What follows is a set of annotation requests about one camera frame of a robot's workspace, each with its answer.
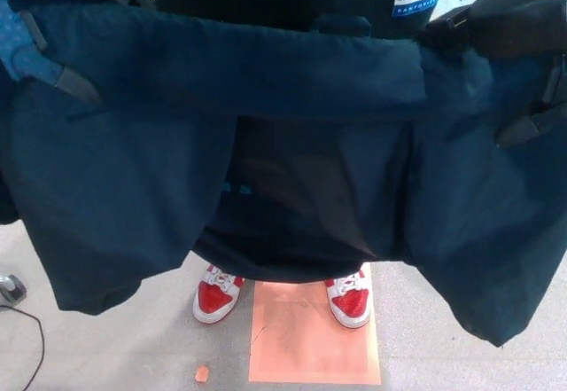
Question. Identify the red white left sneaker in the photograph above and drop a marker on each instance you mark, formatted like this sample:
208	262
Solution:
350	304

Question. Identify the black t-shirt teal print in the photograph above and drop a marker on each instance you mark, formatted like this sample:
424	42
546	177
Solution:
301	213

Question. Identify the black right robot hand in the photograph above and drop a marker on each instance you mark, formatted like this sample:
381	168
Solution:
509	23

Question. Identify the orange rectangular floor marking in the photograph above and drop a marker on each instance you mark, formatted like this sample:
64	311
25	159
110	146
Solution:
305	338

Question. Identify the red white sneaker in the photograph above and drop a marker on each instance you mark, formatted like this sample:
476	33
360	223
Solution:
215	300
350	304

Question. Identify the dark navy blue coat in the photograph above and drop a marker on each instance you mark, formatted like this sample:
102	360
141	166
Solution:
266	63

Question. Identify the small orange tape scrap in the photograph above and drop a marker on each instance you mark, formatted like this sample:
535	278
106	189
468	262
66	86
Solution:
202	373

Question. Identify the grey black stand foot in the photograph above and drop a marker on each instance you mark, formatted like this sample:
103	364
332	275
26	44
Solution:
12	290

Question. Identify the red white right sneaker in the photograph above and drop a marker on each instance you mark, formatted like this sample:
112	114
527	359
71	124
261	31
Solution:
215	300

